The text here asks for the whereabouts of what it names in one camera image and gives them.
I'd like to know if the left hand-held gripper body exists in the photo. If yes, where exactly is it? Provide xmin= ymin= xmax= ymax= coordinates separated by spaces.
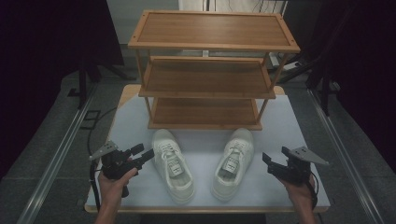
xmin=89 ymin=140 xmax=138 ymax=199

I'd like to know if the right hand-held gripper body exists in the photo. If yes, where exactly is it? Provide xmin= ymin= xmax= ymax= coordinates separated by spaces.
xmin=267 ymin=146 xmax=330 ymax=186

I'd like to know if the white sneaker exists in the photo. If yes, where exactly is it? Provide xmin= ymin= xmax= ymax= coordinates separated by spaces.
xmin=211 ymin=127 xmax=255 ymax=203
xmin=151 ymin=128 xmax=196 ymax=205

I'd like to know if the three-tier wooden shoe rack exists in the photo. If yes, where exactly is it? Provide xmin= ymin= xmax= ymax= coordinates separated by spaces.
xmin=127 ymin=8 xmax=302 ymax=132

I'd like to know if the person's right hand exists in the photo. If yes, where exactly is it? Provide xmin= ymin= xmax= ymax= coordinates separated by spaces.
xmin=277 ymin=174 xmax=318 ymax=208

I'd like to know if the person's left hand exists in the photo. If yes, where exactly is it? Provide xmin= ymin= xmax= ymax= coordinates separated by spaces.
xmin=97 ymin=167 xmax=139 ymax=208

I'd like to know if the white table mat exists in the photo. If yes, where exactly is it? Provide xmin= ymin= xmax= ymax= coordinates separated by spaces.
xmin=85 ymin=94 xmax=332 ymax=209

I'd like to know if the black stand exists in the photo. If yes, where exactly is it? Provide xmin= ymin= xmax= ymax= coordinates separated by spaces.
xmin=67 ymin=57 xmax=136 ymax=110
xmin=278 ymin=46 xmax=344 ymax=117

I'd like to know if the white power strip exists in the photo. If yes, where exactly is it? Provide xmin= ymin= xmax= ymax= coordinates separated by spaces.
xmin=268 ymin=51 xmax=302 ymax=72

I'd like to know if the dark curtain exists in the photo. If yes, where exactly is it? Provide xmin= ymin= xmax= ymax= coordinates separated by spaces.
xmin=284 ymin=0 xmax=396 ymax=175
xmin=0 ymin=0 xmax=126 ymax=180

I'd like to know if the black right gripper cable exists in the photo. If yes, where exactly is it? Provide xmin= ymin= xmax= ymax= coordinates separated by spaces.
xmin=306 ymin=171 xmax=319 ymax=210

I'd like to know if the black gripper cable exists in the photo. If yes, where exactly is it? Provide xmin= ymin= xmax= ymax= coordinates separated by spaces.
xmin=89 ymin=159 xmax=103 ymax=213
xmin=306 ymin=171 xmax=319 ymax=210

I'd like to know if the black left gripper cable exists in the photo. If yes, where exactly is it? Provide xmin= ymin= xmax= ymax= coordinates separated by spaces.
xmin=89 ymin=159 xmax=103 ymax=213

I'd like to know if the black floor cable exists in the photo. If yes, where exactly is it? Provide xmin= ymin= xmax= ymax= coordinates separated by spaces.
xmin=87 ymin=106 xmax=119 ymax=157

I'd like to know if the metal floor rail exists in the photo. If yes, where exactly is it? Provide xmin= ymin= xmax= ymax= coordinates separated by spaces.
xmin=307 ymin=89 xmax=387 ymax=224
xmin=16 ymin=88 xmax=98 ymax=224

